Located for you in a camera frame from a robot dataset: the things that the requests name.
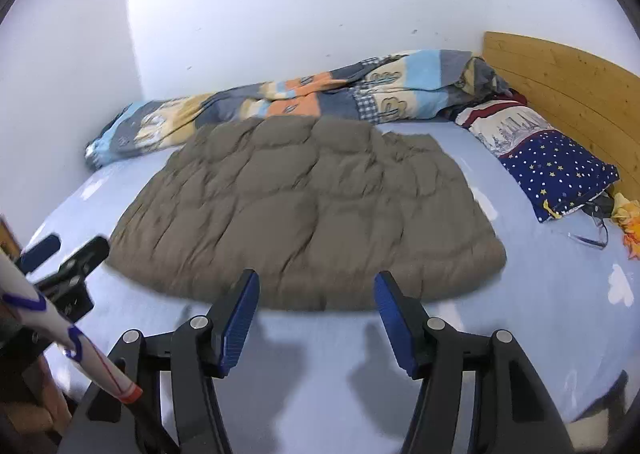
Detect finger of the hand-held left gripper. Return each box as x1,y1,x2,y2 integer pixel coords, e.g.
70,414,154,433
25,235,111,297
17,233,62,275

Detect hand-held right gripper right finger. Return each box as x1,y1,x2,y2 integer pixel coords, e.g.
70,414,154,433
374,270,576,454

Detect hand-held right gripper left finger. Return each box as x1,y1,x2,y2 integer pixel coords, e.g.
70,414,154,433
57,268,261,454

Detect olive puffer jacket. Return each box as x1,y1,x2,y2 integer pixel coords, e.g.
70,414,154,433
107,115,508,312

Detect light blue cloud bed sheet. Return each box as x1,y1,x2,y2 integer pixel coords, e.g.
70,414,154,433
20,119,640,440

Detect blue star print pillow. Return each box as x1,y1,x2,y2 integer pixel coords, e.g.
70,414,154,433
497,130,621,224

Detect white building print pillow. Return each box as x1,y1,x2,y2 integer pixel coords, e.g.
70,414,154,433
455,99,553,157

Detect black object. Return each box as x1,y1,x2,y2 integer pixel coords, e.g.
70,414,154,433
580,191,616,220

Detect colourful patchwork blanket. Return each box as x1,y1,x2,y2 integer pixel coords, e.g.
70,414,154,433
84,49,516,172

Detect yellow orange scarf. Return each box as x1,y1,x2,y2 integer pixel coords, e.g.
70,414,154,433
611,191,640,262

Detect wooden headboard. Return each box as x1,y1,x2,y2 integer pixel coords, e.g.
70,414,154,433
482,31,640,195

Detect purple frame eyeglasses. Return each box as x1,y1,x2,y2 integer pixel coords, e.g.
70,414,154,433
567,214,610,250

